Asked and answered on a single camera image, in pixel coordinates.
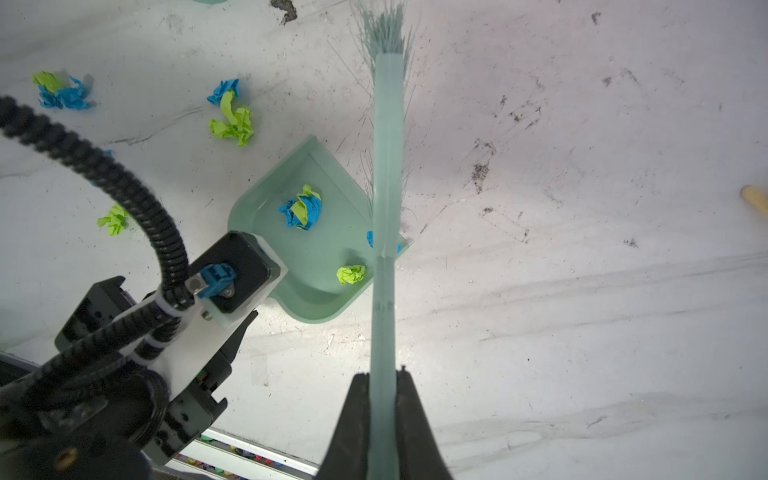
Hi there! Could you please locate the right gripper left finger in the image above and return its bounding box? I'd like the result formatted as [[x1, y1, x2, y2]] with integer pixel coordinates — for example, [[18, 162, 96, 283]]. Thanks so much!
[[315, 373, 370, 480]]

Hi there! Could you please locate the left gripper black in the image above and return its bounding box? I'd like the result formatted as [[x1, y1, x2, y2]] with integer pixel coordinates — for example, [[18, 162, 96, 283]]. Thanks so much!
[[1, 309, 258, 479]]

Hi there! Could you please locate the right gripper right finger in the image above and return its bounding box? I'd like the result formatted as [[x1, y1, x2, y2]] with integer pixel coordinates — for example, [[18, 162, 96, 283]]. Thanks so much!
[[395, 367, 453, 480]]

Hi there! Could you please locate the green plastic dustpan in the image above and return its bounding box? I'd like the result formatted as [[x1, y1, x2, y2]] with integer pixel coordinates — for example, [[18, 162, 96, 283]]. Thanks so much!
[[228, 136, 375, 324]]

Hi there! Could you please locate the green hand brush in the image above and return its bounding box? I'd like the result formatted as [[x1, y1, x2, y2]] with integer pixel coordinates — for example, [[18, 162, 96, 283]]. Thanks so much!
[[357, 1, 410, 479]]

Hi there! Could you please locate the green scrap right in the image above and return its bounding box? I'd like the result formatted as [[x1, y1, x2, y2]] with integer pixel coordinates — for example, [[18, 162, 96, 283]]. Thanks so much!
[[336, 265, 367, 285]]

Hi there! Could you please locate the green blue scrap left bottom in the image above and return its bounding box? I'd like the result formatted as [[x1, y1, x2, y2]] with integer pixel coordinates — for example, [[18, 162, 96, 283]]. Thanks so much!
[[97, 204, 131, 237]]

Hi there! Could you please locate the small blue scrap centre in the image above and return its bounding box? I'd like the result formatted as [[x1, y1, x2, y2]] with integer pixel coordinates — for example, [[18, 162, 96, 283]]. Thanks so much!
[[366, 230, 403, 255]]

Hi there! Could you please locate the blue green scrap centre bottom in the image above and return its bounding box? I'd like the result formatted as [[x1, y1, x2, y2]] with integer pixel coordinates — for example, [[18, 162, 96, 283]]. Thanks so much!
[[279, 184, 322, 231]]

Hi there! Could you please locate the green blue scrap centre top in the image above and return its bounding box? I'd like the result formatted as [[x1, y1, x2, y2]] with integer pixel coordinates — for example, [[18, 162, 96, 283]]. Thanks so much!
[[207, 79, 254, 147]]

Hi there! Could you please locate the blue scrap far left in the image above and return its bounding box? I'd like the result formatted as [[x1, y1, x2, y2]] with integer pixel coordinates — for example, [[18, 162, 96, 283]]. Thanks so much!
[[32, 71, 93, 111]]

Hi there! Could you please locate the beige small toy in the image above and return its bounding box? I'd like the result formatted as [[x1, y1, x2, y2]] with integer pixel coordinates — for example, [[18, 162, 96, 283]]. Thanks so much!
[[740, 185, 768, 216]]

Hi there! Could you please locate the black corrugated cable left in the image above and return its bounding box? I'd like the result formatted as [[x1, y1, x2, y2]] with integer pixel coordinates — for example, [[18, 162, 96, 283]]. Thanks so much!
[[0, 95, 196, 415]]

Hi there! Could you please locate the aluminium rail front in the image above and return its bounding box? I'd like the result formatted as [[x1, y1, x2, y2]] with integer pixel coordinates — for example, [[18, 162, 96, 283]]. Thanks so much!
[[166, 429, 319, 480]]

